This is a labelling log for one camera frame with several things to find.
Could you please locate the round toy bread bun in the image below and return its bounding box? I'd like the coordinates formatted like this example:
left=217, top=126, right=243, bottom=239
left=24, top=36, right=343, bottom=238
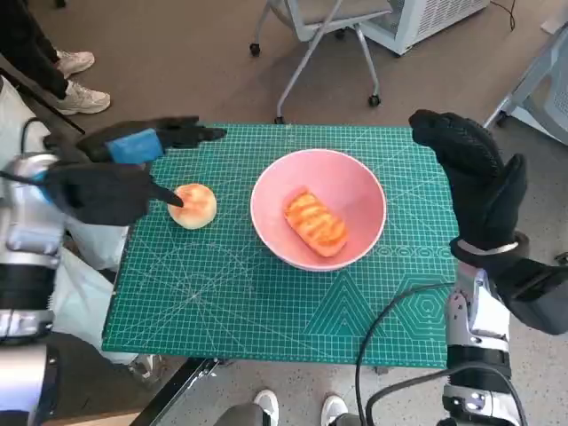
left=167, top=183, right=218, bottom=231

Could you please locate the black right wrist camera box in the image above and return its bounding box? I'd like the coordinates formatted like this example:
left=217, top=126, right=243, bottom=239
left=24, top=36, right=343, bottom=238
left=496, top=259, right=568, bottom=336

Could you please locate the seated person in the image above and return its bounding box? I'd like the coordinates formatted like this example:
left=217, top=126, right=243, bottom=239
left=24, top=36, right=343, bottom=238
left=0, top=75, right=165, bottom=387

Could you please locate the person wearing headset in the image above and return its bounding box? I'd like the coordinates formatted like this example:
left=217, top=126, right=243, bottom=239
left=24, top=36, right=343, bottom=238
left=0, top=0, right=112, bottom=116

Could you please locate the long toy bread loaf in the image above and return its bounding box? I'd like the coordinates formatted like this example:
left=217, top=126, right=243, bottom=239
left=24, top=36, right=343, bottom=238
left=283, top=186, right=348, bottom=258

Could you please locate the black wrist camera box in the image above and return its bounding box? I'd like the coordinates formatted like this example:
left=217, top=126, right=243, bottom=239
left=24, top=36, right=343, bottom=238
left=496, top=259, right=568, bottom=336
left=43, top=160, right=154, bottom=227

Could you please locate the grey white rolling chair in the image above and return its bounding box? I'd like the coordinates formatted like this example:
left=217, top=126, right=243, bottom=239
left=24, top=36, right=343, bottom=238
left=249, top=0, right=396, bottom=124

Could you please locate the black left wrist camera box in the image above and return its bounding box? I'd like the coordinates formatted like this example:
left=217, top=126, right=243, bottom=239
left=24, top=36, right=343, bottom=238
left=43, top=160, right=154, bottom=227

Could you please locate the black left camera cable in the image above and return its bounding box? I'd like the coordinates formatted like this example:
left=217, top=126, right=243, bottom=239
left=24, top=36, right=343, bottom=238
left=20, top=117, right=51, bottom=154

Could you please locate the metal table bracket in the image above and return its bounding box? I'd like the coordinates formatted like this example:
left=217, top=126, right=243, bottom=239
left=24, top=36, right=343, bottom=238
left=177, top=358, right=236, bottom=391

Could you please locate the black knitted gloved right hand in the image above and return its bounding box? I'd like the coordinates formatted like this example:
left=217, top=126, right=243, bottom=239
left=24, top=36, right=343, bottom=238
left=407, top=109, right=529, bottom=254

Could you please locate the green cutting mat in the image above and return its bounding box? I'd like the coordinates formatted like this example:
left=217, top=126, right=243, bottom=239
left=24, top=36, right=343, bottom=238
left=100, top=123, right=458, bottom=369

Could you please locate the white perforated cabinet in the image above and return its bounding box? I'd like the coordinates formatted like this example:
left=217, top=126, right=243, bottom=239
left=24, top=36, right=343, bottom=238
left=361, top=0, right=489, bottom=57

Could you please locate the white mesh chair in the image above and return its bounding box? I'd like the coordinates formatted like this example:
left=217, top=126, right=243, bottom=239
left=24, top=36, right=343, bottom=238
left=483, top=26, right=568, bottom=147

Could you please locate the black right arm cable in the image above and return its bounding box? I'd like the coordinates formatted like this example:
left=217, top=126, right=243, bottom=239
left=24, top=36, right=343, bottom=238
left=354, top=283, right=458, bottom=426

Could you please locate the bare black left hand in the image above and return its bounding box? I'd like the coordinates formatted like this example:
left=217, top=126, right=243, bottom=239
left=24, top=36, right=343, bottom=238
left=75, top=114, right=228, bottom=209

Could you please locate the pink bowl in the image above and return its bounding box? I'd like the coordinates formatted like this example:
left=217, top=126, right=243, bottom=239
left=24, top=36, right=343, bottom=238
left=249, top=149, right=387, bottom=272

